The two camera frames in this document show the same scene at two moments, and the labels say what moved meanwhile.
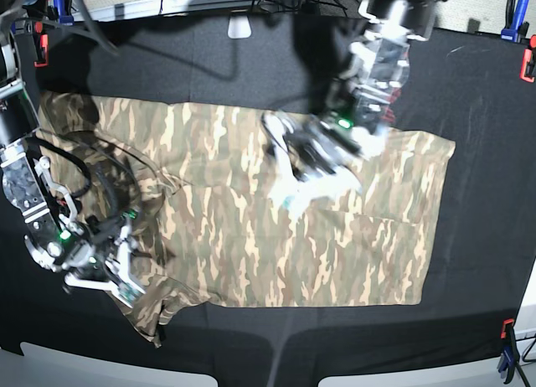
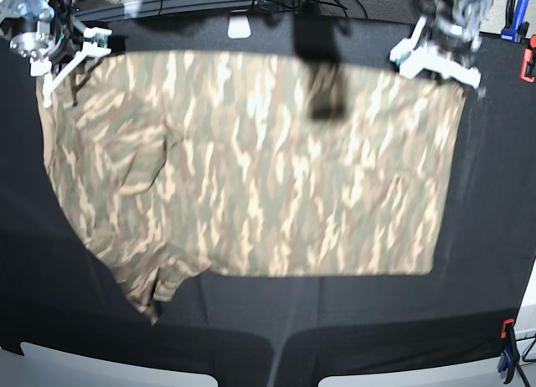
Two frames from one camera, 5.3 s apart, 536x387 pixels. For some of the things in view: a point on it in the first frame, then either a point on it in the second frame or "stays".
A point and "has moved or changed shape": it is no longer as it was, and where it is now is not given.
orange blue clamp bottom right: x=509 y=357 stays
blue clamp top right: x=516 y=28 stays
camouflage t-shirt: x=182 y=190 has moved or changed shape
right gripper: x=311 y=145 → x=444 y=56
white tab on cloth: x=239 y=27 stays
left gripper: x=104 y=261 → x=70 y=43
